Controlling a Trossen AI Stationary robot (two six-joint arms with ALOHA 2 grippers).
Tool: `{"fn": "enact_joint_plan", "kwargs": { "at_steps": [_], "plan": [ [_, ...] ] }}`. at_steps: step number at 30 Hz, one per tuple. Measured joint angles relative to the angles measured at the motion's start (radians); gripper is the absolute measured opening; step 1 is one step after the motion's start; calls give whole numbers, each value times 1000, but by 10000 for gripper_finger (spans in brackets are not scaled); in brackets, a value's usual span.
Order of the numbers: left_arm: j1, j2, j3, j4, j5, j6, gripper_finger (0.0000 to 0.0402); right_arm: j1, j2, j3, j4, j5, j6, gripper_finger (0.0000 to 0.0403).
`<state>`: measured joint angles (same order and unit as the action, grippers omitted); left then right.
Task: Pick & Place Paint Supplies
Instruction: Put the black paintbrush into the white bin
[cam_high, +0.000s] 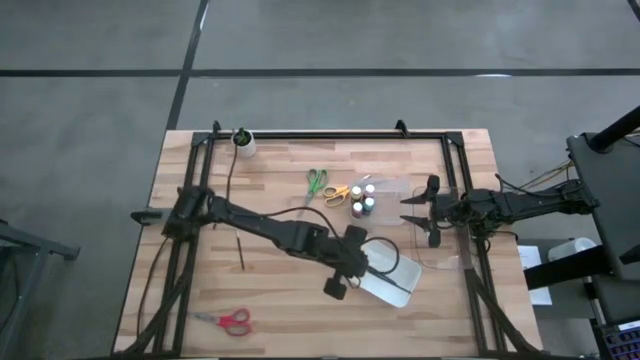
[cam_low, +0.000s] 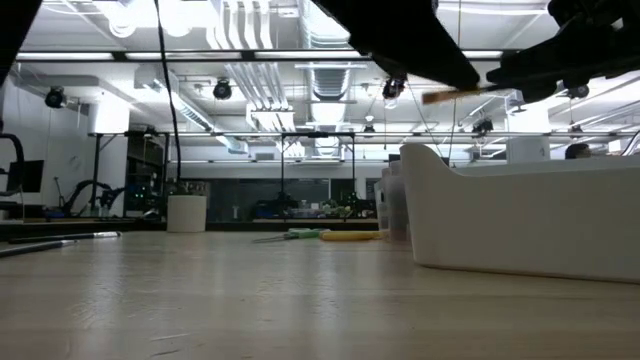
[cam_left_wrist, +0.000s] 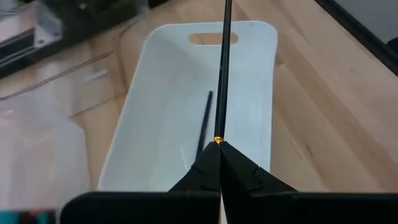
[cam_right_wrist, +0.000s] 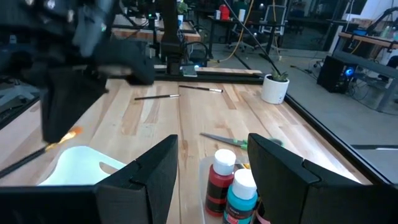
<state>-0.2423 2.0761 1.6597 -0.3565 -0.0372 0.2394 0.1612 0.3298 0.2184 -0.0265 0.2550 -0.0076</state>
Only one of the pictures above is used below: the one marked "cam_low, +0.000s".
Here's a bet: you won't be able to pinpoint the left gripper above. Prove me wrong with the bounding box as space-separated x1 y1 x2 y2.
314 0 481 90

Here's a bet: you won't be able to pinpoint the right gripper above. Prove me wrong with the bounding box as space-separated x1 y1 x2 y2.
486 0 640 104

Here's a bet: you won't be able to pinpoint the brown paintbrush tan bristles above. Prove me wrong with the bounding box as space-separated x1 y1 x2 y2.
421 85 499 105

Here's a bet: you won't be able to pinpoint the small clear plastic bin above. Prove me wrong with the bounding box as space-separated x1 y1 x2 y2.
373 167 414 244

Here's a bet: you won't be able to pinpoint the white plastic bin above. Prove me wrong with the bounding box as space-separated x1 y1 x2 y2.
399 143 640 285

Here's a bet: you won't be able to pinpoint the thin dark paintbrush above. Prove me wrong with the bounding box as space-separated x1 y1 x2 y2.
8 231 123 245
0 239 77 260

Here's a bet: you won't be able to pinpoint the person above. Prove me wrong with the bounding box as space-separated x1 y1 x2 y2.
564 143 593 161

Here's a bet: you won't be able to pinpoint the yellow scissors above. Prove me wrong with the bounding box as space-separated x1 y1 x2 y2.
319 229 386 243

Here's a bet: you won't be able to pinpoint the cluttered background workbench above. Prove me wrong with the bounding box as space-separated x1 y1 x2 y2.
252 192 382 221

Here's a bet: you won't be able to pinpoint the green scissors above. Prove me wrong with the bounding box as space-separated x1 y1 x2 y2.
252 227 326 245

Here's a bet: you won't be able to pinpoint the white plant pot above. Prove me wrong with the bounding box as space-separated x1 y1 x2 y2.
166 194 208 234

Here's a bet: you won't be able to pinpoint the black background shelf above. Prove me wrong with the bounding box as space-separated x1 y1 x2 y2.
124 133 170 217

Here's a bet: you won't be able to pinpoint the black monitor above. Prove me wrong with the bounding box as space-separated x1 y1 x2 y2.
5 159 45 195

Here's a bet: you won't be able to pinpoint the black background workstation frame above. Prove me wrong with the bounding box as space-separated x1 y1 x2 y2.
89 129 640 221

